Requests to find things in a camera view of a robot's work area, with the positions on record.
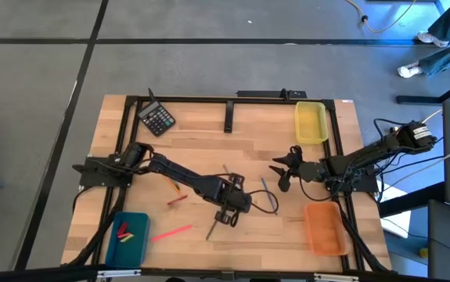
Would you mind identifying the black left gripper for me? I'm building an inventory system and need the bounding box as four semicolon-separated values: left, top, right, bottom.
207;178;254;229

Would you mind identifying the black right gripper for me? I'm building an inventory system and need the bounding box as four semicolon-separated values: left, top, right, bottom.
268;154;327;193

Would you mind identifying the blue pencil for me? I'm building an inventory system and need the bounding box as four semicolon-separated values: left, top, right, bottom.
260;175;279;215

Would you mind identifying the red crayon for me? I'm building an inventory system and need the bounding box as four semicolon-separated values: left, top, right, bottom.
166;193;189;207

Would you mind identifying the pink pen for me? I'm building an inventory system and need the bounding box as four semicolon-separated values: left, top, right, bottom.
149;224;193;243

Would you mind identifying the orange pencil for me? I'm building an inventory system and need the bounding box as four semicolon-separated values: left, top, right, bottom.
163;175;182;193

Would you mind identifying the yellow plastic bin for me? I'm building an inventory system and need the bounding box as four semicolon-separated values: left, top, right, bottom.
293;100;329;145

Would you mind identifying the orange plastic bin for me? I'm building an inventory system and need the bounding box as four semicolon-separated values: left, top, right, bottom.
304;201;349;258

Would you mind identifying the blue-green plastic bin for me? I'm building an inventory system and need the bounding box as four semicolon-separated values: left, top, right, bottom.
104;211;151;269

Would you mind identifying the white paper sheet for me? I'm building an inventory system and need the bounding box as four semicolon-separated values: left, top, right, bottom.
380;183;412;239

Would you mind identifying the black desk calculator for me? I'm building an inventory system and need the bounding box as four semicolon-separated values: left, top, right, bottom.
136;99;177;138

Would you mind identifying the black desk leg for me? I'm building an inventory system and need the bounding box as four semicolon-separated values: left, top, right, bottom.
395;72;450;106
378;181;445;219

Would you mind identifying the person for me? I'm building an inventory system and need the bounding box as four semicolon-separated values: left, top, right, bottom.
398;0;450;78

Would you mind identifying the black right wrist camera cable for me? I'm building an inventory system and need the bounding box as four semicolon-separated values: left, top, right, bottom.
288;144;345;203

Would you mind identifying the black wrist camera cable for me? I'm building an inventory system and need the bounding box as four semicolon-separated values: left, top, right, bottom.
288;144;345;203
246;189;279;215

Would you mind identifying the black left wrist camera cable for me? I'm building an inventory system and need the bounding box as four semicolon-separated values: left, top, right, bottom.
246;189;279;215

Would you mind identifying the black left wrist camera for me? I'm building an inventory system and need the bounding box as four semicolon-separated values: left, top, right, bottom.
229;173;246;190

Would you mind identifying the black frame stub bar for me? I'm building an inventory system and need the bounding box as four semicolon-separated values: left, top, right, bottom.
223;99;235;134

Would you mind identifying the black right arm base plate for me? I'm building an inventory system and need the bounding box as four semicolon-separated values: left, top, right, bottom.
323;156;380;193

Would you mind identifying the black cable conduit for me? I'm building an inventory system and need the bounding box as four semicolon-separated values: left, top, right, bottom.
64;186;128;268
336;193;391;274

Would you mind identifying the silver gantry bracket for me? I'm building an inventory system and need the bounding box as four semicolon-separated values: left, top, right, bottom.
313;273;360;282
96;269;142;280

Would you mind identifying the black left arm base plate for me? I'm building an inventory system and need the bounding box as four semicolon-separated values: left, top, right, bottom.
71;154;135;188

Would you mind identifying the yellow floor cable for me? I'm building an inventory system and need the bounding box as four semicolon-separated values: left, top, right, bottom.
344;0;418;34

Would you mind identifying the black gantry frame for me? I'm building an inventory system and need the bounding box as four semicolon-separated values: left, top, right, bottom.
0;264;450;282

